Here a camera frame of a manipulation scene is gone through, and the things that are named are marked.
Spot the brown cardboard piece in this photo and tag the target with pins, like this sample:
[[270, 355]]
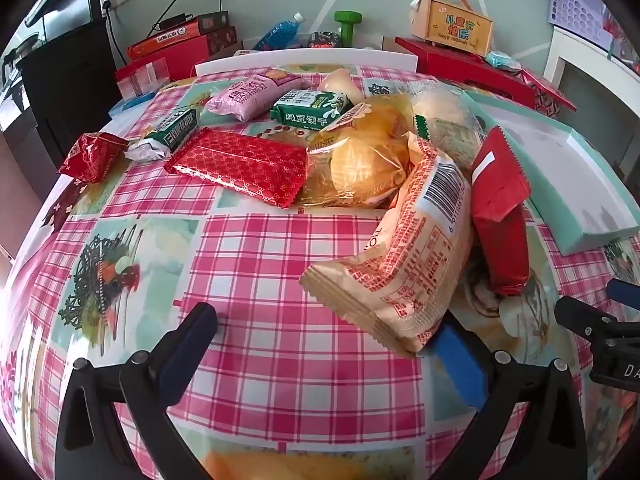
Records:
[[390, 43]]

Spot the plain red box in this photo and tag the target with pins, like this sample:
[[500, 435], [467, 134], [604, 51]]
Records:
[[180, 52]]

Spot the black television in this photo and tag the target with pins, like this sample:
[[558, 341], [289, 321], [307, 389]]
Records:
[[55, 5]]

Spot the large red gift box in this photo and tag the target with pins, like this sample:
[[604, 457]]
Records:
[[465, 72]]

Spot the green cake packet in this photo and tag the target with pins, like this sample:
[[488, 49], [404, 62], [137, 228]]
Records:
[[307, 110]]

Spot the dark red patterned box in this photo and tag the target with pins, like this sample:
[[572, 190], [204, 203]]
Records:
[[222, 40]]

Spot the teal box tray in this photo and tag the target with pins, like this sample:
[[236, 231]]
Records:
[[560, 180]]

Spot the white foam board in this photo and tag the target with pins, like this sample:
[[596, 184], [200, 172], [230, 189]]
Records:
[[305, 57]]

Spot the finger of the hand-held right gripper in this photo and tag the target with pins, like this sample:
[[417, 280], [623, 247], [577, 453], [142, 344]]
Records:
[[580, 317], [625, 291]]

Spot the purple perforated basket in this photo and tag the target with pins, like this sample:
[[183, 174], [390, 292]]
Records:
[[570, 0]]

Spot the printed blanket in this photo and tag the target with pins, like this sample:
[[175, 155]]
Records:
[[62, 207]]

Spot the blue white box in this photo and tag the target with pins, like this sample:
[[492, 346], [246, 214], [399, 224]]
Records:
[[135, 101]]

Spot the pale jelly cup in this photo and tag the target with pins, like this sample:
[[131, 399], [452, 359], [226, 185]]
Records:
[[340, 82]]

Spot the red patterned tin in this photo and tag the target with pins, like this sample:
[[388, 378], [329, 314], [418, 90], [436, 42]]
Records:
[[545, 95]]

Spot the pale packet with green edge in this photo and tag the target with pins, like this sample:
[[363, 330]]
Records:
[[450, 140]]

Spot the red patterned packet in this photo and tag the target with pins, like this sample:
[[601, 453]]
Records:
[[240, 165]]

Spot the pink checkered tablecloth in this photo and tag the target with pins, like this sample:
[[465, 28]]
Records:
[[280, 270]]

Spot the black box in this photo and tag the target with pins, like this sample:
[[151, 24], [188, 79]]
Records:
[[212, 21]]

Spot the beige red-print snack packet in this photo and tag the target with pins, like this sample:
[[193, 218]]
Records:
[[400, 260]]

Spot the wet wipes pack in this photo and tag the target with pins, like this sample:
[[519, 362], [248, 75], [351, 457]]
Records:
[[502, 60]]

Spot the clear plastic box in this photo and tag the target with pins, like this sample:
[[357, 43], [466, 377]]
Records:
[[145, 80]]

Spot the red packet with white label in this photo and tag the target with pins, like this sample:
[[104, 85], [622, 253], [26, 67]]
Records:
[[502, 230]]

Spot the black cabinet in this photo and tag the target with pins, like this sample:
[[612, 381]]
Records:
[[65, 90]]

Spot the small red snack packet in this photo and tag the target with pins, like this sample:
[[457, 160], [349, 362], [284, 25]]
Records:
[[92, 155]]

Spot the green dumbbell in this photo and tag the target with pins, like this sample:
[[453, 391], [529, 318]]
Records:
[[348, 27]]

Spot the clear bun packet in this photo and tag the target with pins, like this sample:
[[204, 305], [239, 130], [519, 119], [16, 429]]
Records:
[[440, 107]]

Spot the yellow bread packet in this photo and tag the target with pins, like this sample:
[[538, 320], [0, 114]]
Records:
[[360, 160]]

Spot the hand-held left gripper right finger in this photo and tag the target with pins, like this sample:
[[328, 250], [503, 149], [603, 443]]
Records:
[[457, 365]]

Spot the white shelf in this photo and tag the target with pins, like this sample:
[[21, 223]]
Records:
[[555, 60]]

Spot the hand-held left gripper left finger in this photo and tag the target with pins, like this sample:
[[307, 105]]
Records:
[[187, 355]]

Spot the toy cars pack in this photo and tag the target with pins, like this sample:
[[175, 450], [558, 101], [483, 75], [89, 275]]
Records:
[[325, 40]]

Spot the pink swiss roll packet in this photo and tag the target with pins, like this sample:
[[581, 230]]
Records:
[[250, 92]]

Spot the orange box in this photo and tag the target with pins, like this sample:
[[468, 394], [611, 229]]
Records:
[[160, 42]]

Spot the blue plastic bottle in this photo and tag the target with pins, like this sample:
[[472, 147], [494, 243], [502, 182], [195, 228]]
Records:
[[277, 35]]

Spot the green white biscuit packet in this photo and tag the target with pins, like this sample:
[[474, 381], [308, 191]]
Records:
[[172, 130]]

